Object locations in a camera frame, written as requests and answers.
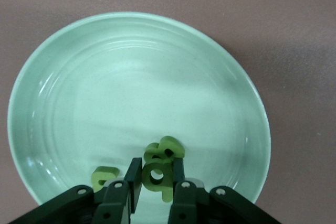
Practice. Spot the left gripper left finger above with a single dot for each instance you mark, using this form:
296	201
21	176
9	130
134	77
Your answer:
135	182

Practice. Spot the green small letter b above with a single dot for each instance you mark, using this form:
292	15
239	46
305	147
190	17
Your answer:
167	192

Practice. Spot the green capital letter B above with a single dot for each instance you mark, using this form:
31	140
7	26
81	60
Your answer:
174	145

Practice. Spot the green plate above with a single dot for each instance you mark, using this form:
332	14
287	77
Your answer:
131	90

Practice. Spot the green letter u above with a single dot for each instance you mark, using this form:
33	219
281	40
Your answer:
105	171

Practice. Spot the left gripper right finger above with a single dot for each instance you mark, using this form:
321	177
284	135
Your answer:
178	176

